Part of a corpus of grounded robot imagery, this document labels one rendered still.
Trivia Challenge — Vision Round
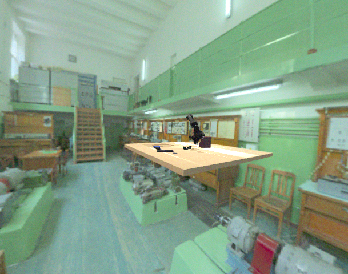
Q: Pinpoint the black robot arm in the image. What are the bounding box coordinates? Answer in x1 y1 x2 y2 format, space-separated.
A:
186 114 205 140

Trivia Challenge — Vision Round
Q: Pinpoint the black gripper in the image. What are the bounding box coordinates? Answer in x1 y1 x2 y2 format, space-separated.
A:
189 131 200 144

